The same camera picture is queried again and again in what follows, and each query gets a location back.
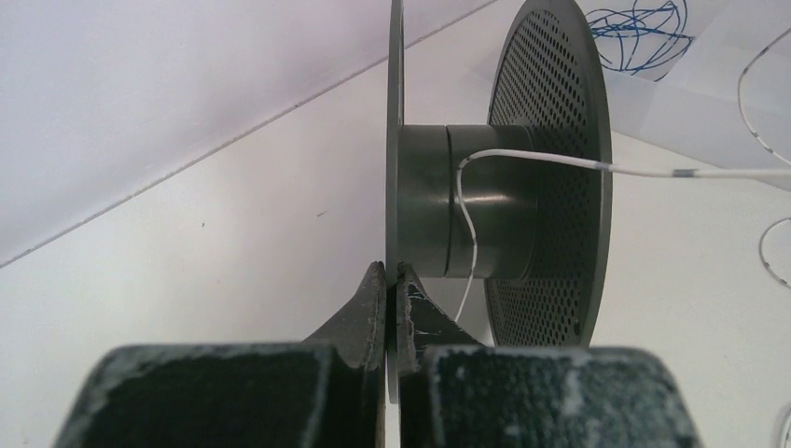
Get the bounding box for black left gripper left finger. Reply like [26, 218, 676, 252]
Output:
[55, 261, 387, 447]

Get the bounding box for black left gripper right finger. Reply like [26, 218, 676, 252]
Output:
[395, 265, 701, 447]

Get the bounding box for dark grey perforated spool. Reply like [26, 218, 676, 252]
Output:
[385, 0, 614, 406]

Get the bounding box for white beaded cable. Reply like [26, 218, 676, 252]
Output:
[453, 24, 791, 324]

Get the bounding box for clear plastic two-compartment tray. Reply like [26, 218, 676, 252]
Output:
[604, 1, 790, 168]

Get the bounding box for blue cable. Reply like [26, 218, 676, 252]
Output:
[585, 0, 695, 77]

